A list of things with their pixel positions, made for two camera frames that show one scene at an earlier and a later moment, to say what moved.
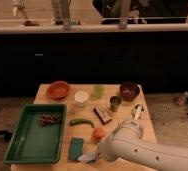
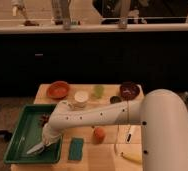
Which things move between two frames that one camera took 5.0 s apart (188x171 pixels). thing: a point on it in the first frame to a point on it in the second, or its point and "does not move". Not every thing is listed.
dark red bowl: (129, 90) does not move
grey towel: (90, 158) to (36, 148)
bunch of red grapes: (50, 119) does not move
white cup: (81, 98) does not move
